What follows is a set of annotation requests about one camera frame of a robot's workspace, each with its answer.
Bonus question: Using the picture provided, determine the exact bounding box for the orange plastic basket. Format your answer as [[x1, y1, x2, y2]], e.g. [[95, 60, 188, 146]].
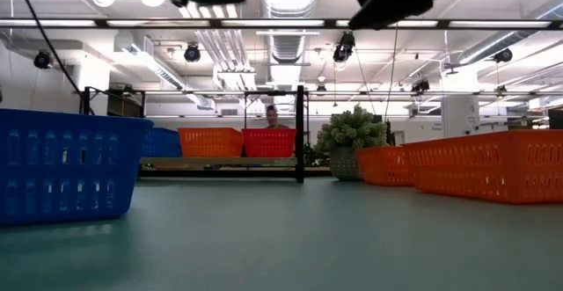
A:
[[177, 127, 245, 158], [402, 129, 563, 205], [356, 145, 414, 187]]

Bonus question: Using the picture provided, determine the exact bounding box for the red plastic basket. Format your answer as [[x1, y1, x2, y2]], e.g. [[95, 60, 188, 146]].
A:
[[241, 127, 298, 158]]

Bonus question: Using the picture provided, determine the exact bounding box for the blue plastic basket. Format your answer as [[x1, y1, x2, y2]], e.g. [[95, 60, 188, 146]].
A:
[[0, 108, 155, 227], [141, 127, 183, 158]]

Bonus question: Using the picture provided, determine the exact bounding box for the black ceiling spotlight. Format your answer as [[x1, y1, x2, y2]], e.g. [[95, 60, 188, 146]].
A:
[[492, 47, 514, 64], [33, 49, 53, 70], [332, 30, 356, 63], [183, 43, 202, 63]]

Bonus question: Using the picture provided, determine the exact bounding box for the green artificial plant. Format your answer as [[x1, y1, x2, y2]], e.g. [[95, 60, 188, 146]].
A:
[[314, 105, 391, 154]]

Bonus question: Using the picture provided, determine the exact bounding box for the white pillar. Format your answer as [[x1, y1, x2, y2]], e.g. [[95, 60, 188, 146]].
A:
[[441, 95, 480, 139]]

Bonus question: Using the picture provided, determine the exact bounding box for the person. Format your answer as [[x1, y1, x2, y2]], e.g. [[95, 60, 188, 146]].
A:
[[263, 104, 291, 130]]

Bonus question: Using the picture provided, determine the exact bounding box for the grey woven plant pot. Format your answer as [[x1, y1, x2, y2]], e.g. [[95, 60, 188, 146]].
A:
[[328, 146, 364, 182]]

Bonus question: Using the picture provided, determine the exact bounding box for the thin hanging cable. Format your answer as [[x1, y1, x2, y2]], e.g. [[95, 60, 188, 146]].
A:
[[384, 22, 400, 123]]

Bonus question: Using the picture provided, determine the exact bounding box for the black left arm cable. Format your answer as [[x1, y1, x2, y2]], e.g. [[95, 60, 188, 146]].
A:
[[11, 0, 96, 116]]

